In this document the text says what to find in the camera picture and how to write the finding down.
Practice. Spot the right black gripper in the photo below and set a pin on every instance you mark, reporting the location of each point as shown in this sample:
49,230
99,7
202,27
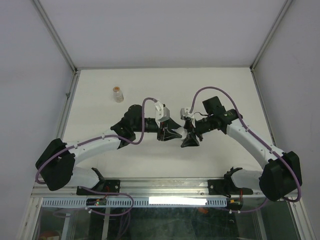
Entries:
191,140

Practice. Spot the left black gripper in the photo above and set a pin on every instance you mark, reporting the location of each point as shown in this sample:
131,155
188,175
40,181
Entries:
166,135

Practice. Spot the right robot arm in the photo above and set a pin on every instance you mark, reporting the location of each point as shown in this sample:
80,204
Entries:
280,172

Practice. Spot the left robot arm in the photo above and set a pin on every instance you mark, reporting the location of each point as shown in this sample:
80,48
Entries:
57,167

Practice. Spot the small clear orange-capped vial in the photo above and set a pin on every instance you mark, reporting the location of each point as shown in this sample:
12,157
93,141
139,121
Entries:
118,94

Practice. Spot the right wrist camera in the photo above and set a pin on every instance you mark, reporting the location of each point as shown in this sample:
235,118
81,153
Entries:
185,113

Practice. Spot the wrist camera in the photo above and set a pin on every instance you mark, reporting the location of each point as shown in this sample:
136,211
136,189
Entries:
185,113
162,113

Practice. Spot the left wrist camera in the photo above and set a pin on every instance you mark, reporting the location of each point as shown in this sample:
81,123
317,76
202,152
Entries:
162,113

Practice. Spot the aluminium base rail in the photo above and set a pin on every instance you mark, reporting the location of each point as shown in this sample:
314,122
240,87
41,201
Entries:
145,187

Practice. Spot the white slotted cable duct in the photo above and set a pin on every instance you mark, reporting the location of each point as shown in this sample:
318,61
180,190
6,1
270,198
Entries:
137,202

